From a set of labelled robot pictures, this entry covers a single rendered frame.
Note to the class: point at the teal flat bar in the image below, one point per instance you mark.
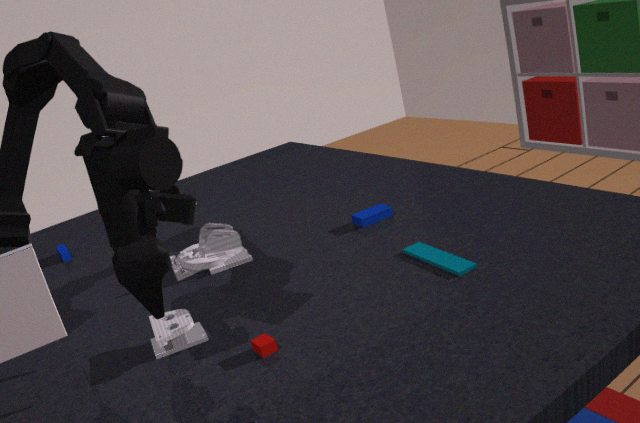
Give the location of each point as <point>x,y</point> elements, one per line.
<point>438,258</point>

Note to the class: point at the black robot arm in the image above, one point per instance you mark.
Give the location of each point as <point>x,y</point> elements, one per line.
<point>135,153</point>

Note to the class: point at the blue rectangular block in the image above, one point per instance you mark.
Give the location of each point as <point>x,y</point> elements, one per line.
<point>372,215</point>

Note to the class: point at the small blue block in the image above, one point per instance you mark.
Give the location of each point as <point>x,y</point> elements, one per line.
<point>63,252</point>

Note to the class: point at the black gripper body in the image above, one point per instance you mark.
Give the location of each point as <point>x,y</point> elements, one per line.
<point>124,217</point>

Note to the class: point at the red cube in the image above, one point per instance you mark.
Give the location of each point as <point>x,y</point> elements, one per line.
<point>264,345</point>

